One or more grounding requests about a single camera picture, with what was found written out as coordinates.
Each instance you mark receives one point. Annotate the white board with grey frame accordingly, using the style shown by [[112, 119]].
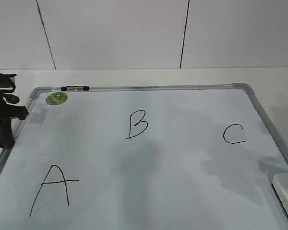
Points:
[[144, 158]]

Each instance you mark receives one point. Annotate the round green magnet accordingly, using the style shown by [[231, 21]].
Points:
[[57, 98]]

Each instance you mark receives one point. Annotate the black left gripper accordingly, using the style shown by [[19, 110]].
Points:
[[9, 109]]

